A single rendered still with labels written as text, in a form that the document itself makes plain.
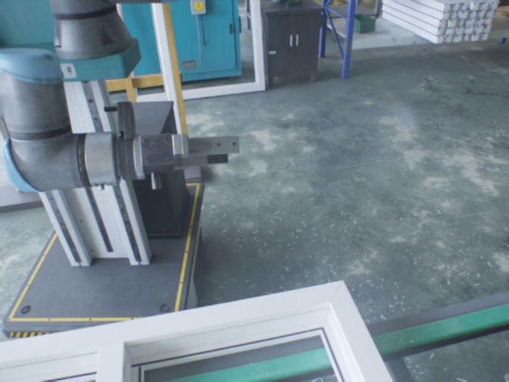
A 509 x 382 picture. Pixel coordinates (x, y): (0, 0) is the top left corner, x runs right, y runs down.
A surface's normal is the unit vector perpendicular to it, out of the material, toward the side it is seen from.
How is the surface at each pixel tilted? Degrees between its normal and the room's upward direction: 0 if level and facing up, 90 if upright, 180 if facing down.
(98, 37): 70
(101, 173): 89
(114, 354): 0
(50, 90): 86
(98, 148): 37
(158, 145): 51
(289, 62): 90
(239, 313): 0
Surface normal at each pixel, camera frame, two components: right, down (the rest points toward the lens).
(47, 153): 0.57, 0.36
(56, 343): -0.04, -0.80
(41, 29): 0.01, 0.60
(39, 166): 0.27, 0.41
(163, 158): 0.20, -0.06
